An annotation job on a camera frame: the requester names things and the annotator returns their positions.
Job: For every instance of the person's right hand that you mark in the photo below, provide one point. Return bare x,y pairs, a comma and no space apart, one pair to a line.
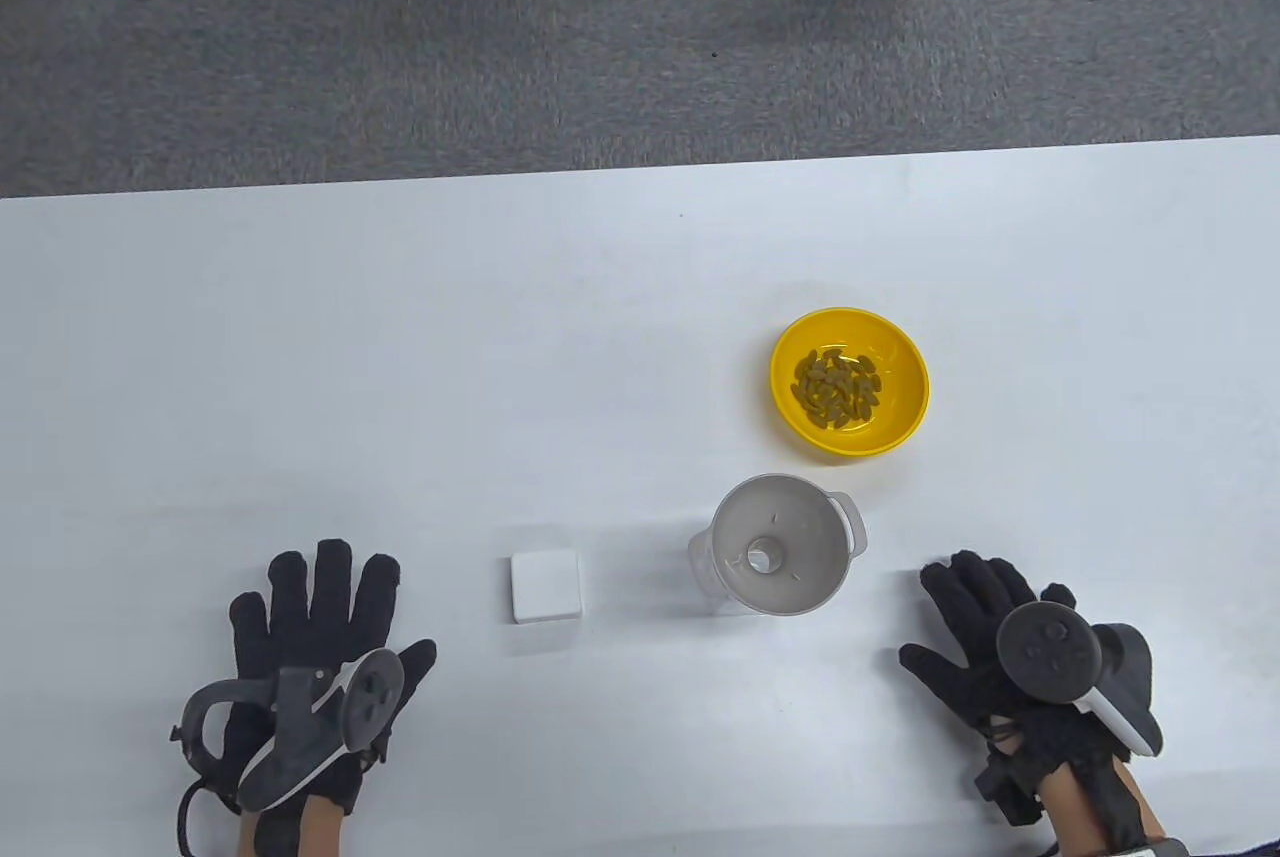
965,617

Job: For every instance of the person's left hand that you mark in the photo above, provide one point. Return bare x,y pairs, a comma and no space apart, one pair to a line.
310,617

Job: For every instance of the grey funnel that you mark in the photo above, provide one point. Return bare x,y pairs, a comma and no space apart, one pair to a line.
790,517

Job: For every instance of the yellow bowl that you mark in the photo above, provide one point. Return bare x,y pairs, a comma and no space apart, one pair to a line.
900,397

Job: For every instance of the white square jar lid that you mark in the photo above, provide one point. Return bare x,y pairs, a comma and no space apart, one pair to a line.
546,587

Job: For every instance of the green-brown seeds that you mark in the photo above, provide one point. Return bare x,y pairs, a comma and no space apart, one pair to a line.
835,387

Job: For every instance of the clear square coffee jar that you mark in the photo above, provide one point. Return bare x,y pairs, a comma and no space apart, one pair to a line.
700,567

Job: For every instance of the person's right forearm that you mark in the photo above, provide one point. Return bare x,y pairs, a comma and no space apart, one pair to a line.
1075,822

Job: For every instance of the person's left forearm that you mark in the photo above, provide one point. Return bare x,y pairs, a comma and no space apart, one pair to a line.
322,832

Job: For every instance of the black labelled sensor box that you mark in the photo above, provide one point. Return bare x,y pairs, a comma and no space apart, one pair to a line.
1140,850

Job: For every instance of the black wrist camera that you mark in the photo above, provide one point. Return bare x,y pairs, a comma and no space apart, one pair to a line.
1010,792

